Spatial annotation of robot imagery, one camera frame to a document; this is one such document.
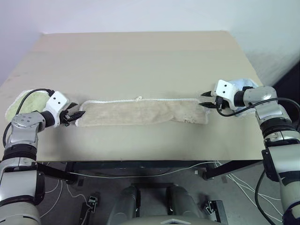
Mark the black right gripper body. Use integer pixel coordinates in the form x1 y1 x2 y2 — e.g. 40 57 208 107
210 90 228 111

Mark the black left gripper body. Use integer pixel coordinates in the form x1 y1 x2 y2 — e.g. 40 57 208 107
59 107 76 127

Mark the beige towel with white trim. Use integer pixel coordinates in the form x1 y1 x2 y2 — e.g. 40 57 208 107
74 95 210 128

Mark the light green towel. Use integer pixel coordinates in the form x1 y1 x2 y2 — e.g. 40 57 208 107
4 90 51 123

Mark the white and blue cloth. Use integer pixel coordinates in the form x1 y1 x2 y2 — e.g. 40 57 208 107
227 78 259 118

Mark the black floor clamp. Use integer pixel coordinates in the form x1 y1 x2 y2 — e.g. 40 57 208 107
201 198 229 225
79 191 100 224

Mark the grey robot right thigh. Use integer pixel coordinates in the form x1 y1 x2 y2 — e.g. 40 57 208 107
165 184 205 225

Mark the grey robot thigh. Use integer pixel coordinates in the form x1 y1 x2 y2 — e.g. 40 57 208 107
109 185 142 225
165 184 205 225

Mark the grey robot left thigh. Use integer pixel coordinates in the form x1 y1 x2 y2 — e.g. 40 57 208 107
109 185 142 225

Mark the grey robot waist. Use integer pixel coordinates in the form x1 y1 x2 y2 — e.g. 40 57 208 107
126 216 226 225

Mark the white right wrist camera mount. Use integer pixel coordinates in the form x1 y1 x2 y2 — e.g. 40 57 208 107
211 79 239 110

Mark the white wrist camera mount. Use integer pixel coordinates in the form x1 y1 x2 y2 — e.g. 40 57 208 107
211 79 239 110
45 91 69 128

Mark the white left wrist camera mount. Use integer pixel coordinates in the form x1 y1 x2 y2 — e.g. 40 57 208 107
45 91 69 128

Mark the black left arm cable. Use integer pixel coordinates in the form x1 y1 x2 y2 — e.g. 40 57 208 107
2 88 56 148

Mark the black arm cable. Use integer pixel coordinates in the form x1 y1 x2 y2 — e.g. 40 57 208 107
255 168 286 222
2 88 56 148
216 97 300 132

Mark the thin white floor cord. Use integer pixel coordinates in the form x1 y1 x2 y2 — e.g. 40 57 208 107
39 177 88 217

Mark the black table frame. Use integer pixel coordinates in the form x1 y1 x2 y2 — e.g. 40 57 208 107
36 160 267 185

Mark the white floor cords bundle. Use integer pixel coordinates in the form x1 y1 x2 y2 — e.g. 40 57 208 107
214 160 285 223

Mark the long white cord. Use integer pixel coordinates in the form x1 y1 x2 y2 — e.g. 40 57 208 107
67 161 220 179

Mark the black right upper arm cable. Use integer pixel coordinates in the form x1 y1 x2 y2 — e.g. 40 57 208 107
255 168 286 222

